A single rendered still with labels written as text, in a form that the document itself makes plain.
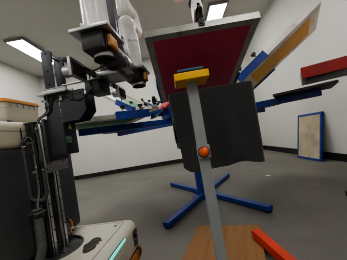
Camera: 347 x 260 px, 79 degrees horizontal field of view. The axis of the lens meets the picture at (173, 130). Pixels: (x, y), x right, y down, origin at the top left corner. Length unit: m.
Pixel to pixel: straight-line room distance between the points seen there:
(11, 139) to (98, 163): 5.12
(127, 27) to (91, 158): 5.20
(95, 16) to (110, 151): 5.33
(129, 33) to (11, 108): 0.70
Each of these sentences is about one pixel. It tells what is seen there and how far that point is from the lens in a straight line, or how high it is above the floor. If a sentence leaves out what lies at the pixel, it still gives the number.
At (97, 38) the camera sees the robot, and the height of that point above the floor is 1.09.
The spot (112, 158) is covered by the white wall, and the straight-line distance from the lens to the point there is 6.04.
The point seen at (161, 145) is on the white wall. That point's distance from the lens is 5.75.
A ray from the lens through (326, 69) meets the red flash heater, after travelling 2.03.
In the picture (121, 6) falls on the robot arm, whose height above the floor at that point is 1.50.
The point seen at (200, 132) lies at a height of 0.72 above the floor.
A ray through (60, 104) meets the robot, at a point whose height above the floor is 0.96.
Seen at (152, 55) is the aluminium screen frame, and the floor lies 1.20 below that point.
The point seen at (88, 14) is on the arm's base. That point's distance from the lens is 0.88.
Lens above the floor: 0.72
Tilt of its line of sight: 2 degrees up
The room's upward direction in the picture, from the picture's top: 9 degrees counter-clockwise
